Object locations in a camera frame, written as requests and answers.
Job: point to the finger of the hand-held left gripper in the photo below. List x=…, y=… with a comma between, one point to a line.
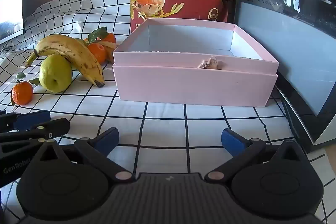
x=32, y=119
x=57, y=126

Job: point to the large spotted yellow banana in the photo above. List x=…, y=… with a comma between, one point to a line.
x=71, y=49

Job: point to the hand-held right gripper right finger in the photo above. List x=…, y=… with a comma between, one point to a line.
x=233, y=141

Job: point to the orange mandarin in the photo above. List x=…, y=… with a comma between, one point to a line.
x=97, y=53

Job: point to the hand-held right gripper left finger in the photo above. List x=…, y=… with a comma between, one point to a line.
x=107, y=140

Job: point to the green apple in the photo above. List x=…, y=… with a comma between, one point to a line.
x=55, y=74

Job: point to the mandarin with leafy stem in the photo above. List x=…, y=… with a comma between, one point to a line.
x=22, y=94

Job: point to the white checkered tablecloth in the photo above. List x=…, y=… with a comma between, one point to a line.
x=162, y=121

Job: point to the pink cardboard box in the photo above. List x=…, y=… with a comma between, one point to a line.
x=183, y=85

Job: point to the beige ribbon pull tab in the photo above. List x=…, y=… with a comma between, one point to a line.
x=208, y=63

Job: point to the mandarin with big green leaves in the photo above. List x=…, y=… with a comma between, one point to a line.
x=110, y=37

